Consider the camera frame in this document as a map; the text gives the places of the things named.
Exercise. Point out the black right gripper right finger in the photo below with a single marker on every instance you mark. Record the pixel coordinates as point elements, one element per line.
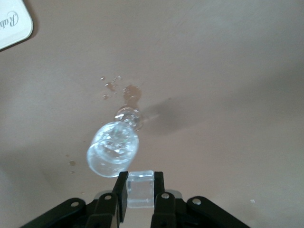
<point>166,211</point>

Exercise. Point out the brown table cover sheet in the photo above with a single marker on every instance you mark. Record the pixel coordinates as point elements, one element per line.
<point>213,71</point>

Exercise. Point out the clear stemmed wine glass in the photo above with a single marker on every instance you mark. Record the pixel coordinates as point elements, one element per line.
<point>111,142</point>

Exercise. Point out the clear ice cube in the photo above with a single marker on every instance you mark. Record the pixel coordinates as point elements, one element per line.
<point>140,190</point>

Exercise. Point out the spilled wine puddle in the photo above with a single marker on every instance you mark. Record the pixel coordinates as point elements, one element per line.
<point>133,91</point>

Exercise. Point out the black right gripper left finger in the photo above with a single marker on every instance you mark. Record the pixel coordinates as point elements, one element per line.
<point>111,209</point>

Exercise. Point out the cream rabbit print tray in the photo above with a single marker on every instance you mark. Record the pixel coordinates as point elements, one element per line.
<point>9,23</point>

